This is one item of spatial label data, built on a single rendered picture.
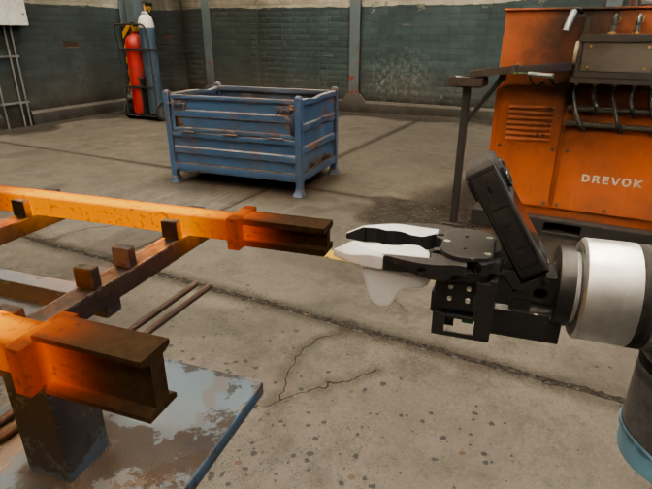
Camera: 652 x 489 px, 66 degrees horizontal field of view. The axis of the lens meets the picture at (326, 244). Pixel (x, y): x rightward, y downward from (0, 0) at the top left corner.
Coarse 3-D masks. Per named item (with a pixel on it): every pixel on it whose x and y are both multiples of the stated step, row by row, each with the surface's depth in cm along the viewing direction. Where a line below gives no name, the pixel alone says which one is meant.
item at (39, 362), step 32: (0, 320) 34; (32, 320) 34; (64, 320) 32; (0, 352) 32; (32, 352) 31; (64, 352) 31; (96, 352) 29; (128, 352) 29; (160, 352) 30; (32, 384) 31; (64, 384) 32; (96, 384) 31; (128, 384) 30; (160, 384) 30; (128, 416) 30
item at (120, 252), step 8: (112, 248) 47; (120, 248) 46; (128, 248) 46; (120, 256) 47; (128, 256) 46; (80, 264) 43; (88, 264) 43; (120, 264) 47; (128, 264) 47; (136, 264) 47; (80, 272) 43; (88, 272) 42; (96, 272) 43; (80, 280) 43; (88, 280) 43; (96, 280) 43; (88, 288) 43; (96, 288) 43
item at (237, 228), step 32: (0, 192) 62; (32, 192) 62; (64, 192) 62; (128, 224) 57; (160, 224) 55; (192, 224) 54; (224, 224) 53; (256, 224) 51; (288, 224) 50; (320, 224) 50
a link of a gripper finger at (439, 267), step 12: (384, 264) 45; (396, 264) 45; (408, 264) 44; (420, 264) 43; (432, 264) 43; (444, 264) 43; (456, 264) 43; (468, 264) 44; (420, 276) 44; (432, 276) 44; (444, 276) 44
